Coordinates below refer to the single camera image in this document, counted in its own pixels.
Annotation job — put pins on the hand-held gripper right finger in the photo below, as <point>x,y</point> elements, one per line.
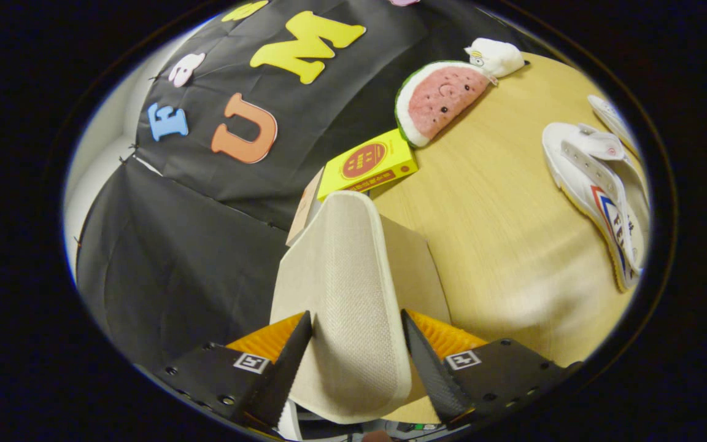
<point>430,368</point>

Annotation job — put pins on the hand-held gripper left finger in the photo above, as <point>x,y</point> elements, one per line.
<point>286,374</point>

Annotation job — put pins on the watermelon slice plush toy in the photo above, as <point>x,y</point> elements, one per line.
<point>439,101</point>

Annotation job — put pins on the white canvas shoe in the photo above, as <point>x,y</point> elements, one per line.
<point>593,178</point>
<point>612,120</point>

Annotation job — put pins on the beige fabric storage box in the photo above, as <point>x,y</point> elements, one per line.
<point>353,294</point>

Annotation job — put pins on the yellow book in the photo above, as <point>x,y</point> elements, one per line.
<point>369,162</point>

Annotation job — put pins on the white plush toy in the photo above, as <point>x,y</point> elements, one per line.
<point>501,56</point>

